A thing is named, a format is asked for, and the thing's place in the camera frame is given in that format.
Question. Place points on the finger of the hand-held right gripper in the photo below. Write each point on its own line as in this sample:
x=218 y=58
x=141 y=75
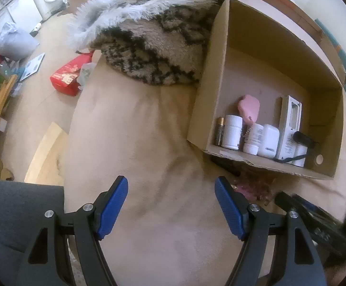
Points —
x=309 y=217

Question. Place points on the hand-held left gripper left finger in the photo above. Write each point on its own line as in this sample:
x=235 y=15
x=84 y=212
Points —
x=113 y=205

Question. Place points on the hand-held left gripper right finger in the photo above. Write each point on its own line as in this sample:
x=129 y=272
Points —
x=229 y=205

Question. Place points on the white bottle blue label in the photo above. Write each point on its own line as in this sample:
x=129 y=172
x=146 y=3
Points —
x=254 y=138

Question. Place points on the black gold battery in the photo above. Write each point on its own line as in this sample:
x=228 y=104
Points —
x=219 y=131

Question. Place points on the white rounded charger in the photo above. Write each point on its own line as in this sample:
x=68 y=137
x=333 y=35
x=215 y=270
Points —
x=269 y=141

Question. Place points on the black cylindrical pen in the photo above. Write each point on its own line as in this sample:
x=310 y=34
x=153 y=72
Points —
x=302 y=138

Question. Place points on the white rectangular meter device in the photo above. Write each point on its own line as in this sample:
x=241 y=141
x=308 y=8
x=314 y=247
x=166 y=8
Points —
x=290 y=128

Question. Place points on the brown cardboard box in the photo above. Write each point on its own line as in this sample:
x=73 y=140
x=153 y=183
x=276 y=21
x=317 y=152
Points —
x=250 y=74

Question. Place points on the pink plastic object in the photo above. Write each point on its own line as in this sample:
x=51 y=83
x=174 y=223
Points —
x=245 y=189

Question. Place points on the white pill bottle red label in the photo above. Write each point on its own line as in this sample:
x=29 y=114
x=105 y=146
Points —
x=231 y=132

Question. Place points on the light wooden board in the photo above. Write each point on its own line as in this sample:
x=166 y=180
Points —
x=46 y=152

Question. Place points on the person's grey trouser leg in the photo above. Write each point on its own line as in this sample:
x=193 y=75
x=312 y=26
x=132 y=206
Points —
x=12 y=208

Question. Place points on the pale crumpled plastic bag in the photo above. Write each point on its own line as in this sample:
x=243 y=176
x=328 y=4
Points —
x=85 y=73

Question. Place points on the red packet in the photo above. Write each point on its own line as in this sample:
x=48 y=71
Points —
x=67 y=76

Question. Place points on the white flat scale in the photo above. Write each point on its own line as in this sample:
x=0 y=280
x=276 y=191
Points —
x=33 y=67

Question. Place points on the fuzzy patterned blanket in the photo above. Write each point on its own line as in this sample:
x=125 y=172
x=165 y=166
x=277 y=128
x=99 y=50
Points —
x=149 y=35

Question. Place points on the grey stuffed bag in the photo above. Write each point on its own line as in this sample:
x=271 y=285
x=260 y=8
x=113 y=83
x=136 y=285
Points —
x=13 y=43

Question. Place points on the white cabinet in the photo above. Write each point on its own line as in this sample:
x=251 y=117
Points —
x=21 y=9

